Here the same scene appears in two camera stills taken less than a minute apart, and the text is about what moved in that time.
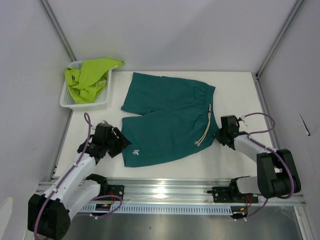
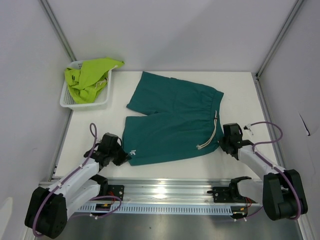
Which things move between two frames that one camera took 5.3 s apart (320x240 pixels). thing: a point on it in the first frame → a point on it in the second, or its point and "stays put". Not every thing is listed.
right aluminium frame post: [257, 75] stays put
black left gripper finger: [122, 141] → [122, 157]
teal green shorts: [177, 117] stays put
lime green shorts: [84, 84] stays put
